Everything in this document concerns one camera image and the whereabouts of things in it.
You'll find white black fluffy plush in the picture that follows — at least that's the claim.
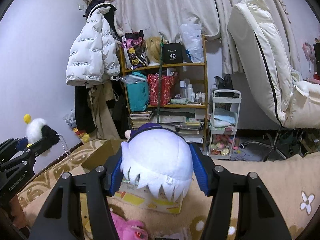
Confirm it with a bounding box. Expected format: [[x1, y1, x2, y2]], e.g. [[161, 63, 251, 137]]
[[23, 114, 60, 147]]

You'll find pink plush bear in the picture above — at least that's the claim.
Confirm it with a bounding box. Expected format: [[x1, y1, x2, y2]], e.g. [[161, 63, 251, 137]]
[[111, 212, 149, 240]]

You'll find white haired plush head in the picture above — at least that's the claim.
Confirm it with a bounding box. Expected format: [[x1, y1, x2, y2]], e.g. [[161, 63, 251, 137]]
[[120, 123, 193, 202]]

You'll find black Face tissue pack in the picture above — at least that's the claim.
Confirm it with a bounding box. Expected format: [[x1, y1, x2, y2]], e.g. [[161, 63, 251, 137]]
[[154, 237, 179, 240]]

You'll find beige patterned blanket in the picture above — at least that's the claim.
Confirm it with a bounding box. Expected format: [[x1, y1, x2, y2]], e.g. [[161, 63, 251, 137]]
[[18, 140, 319, 239]]

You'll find open cardboard box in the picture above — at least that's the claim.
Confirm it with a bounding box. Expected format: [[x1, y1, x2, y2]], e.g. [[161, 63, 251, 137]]
[[82, 140, 183, 214]]

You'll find beige trench coat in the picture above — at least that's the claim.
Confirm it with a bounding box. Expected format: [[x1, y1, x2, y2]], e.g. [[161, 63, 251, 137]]
[[88, 80, 120, 140]]

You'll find stack of books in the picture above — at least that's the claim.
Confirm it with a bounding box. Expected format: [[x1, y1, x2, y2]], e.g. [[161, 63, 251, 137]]
[[129, 111, 153, 129]]

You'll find white puffer jacket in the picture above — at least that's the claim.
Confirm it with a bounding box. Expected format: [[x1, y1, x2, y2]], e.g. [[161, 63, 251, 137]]
[[66, 2, 120, 86]]

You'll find cream padded recliner chair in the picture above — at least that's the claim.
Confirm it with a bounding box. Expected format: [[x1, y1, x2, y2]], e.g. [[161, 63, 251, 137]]
[[227, 0, 319, 128]]

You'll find white rolling cart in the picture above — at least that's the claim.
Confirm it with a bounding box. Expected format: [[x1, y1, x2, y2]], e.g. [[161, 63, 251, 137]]
[[207, 89, 242, 160]]

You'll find teal shopping bag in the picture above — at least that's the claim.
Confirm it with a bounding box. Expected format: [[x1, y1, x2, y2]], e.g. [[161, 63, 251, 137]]
[[126, 72, 149, 112]]

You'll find black pink cartoon bag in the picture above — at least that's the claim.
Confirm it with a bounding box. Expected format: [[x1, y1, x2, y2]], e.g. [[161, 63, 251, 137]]
[[122, 30, 148, 70]]

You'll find wooden bookshelf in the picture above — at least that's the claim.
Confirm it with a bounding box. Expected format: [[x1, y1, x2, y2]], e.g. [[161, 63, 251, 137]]
[[119, 35, 208, 150]]

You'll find red patterned bag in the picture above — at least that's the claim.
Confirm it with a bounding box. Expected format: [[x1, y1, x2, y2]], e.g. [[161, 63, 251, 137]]
[[147, 74, 176, 106]]

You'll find blonde wig head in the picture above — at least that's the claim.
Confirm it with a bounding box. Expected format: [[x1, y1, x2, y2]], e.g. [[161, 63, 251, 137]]
[[144, 36, 161, 66]]

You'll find black box marked 40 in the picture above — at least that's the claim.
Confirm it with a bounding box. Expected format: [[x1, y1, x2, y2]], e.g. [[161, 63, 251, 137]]
[[163, 43, 183, 64]]

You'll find green pole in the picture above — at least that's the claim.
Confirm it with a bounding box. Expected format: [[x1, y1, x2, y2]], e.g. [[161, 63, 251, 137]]
[[157, 32, 164, 124]]

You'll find floral curtain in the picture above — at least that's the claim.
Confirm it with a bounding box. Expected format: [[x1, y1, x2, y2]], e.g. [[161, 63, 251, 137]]
[[116, 0, 300, 74]]

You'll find translucent plastic bag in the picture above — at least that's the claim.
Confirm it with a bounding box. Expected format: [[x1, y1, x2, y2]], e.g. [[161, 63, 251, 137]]
[[179, 23, 204, 63]]

